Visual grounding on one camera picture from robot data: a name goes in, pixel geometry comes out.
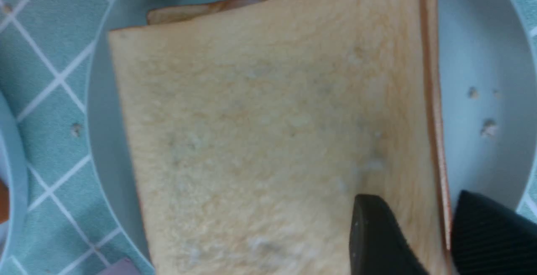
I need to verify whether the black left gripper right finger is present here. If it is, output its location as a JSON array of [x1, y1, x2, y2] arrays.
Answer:
[[451, 190, 537, 275]]

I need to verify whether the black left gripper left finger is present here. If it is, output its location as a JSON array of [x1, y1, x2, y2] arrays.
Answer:
[[349, 194, 428, 275]]

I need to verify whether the green checked tablecloth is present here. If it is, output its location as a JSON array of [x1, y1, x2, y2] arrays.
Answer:
[[1, 0, 536, 275]]

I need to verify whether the toast slice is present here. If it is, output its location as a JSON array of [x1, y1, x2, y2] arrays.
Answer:
[[146, 0, 266, 26], [108, 0, 451, 275], [0, 179, 10, 223]]

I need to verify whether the pink block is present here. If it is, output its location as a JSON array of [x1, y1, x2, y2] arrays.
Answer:
[[98, 258, 141, 275]]

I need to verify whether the grey plate with toast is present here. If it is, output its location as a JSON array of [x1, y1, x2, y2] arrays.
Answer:
[[0, 95, 28, 265]]

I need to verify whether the grey centre plate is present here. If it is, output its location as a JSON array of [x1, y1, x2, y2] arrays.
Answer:
[[86, 0, 536, 263]]

